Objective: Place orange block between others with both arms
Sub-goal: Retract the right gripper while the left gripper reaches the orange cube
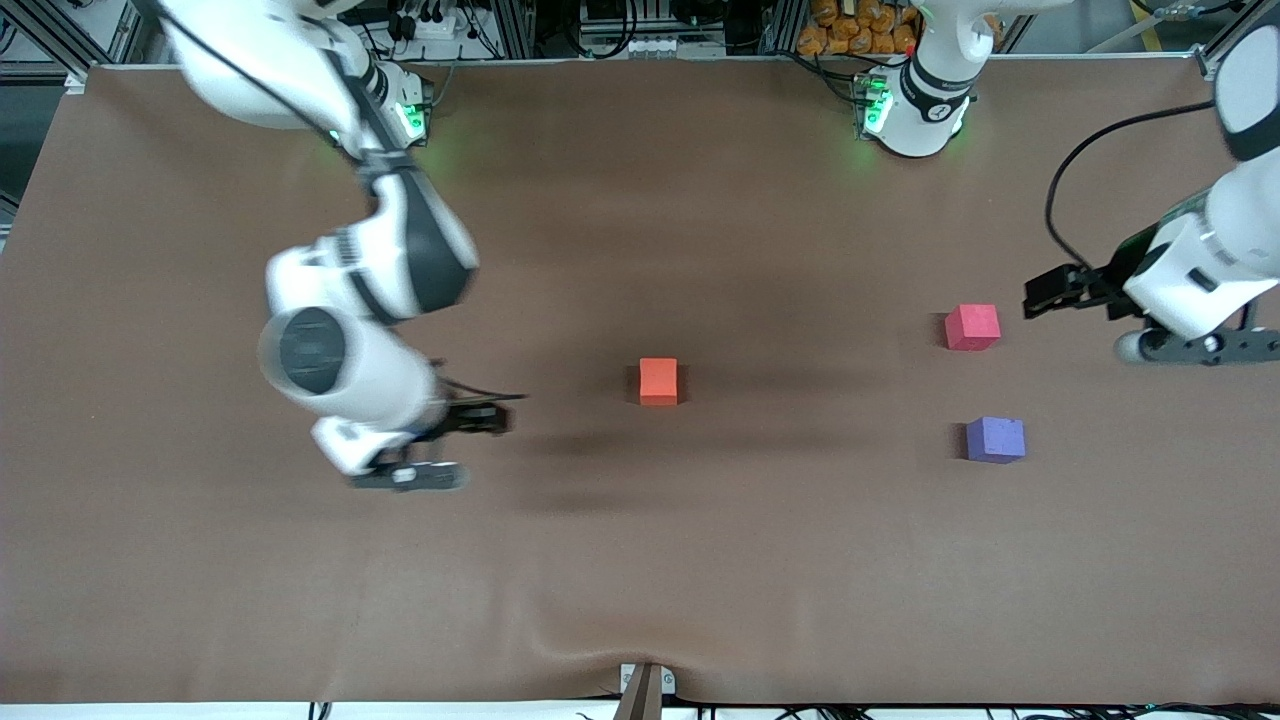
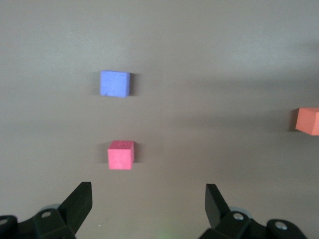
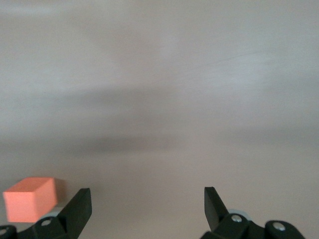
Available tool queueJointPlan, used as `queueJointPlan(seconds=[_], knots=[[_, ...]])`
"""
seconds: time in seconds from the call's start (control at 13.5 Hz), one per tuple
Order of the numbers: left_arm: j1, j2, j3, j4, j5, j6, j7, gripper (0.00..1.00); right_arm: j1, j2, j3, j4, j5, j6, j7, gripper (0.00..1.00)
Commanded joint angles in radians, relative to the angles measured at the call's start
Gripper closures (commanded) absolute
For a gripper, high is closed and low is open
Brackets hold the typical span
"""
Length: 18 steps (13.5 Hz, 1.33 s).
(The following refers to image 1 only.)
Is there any red foam block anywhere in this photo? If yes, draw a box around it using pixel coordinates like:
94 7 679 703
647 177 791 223
944 304 1002 352

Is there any orange foam block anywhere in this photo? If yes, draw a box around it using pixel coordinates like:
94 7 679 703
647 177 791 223
639 357 680 407

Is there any orange packets pile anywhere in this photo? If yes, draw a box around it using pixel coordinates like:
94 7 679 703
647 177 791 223
797 0 921 56

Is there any metal table clamp bracket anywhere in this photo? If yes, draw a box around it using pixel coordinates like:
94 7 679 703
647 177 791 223
618 662 678 720

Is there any purple foam block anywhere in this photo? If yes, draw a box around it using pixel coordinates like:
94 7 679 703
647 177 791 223
965 416 1027 465

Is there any aluminium frame post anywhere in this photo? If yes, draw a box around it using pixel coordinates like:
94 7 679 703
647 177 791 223
1195 0 1263 79
0 0 151 81

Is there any white power strip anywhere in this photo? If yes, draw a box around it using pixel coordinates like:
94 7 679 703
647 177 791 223
395 8 463 41

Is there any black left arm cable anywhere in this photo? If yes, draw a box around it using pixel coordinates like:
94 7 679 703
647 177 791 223
1045 100 1217 291

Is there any brown table cover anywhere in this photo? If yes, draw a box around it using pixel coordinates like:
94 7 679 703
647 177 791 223
0 55 1280 706

